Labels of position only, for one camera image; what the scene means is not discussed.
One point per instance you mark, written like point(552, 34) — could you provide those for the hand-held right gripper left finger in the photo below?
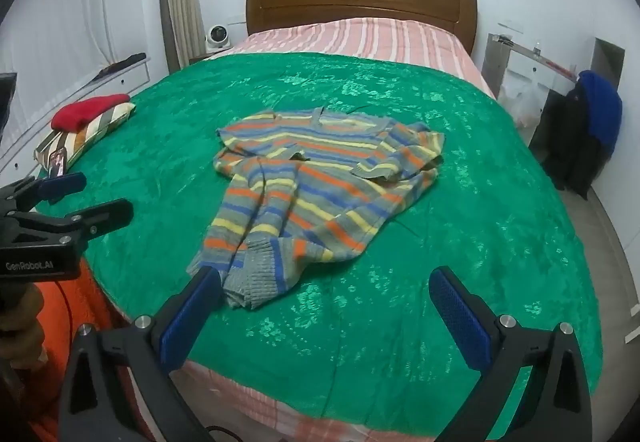
point(187, 317)

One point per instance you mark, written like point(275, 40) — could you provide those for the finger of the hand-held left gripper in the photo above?
point(107, 214)
point(62, 186)

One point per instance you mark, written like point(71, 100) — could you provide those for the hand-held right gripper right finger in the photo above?
point(460, 317)

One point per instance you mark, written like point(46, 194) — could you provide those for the striped knit sweater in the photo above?
point(310, 182)

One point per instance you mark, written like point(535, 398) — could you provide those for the person's left hand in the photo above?
point(22, 327)

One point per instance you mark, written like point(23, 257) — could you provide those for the striped pillow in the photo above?
point(95, 132)

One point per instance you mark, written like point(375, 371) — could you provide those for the red cloth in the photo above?
point(87, 112)

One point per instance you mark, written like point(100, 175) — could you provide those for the green floral blanket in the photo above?
point(350, 322)

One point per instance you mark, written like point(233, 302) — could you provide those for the black long object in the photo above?
point(122, 63)

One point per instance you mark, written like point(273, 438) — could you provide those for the small white fan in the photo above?
point(218, 38)

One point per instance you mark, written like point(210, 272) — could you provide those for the black puffer jacket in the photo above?
point(575, 142)

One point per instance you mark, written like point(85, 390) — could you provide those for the clear plastic bag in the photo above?
point(522, 104)

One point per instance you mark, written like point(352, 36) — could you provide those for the blue cloth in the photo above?
point(602, 107)

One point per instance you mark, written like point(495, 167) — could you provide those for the white desk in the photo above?
point(530, 67)

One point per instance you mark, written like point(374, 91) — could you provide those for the pink striped bed sheet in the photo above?
point(350, 34)

